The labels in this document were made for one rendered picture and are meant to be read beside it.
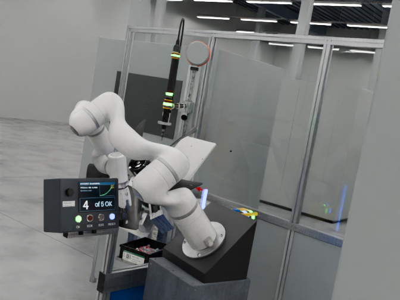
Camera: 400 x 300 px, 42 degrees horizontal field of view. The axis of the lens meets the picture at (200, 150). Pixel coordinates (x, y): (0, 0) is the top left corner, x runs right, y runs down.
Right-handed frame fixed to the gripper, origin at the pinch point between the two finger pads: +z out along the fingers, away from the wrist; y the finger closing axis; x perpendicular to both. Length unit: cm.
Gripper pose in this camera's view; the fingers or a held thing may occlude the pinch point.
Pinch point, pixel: (122, 215)
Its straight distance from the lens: 257.2
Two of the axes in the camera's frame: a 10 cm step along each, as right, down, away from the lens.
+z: 0.3, 9.5, 3.2
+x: -6.9, 2.6, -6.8
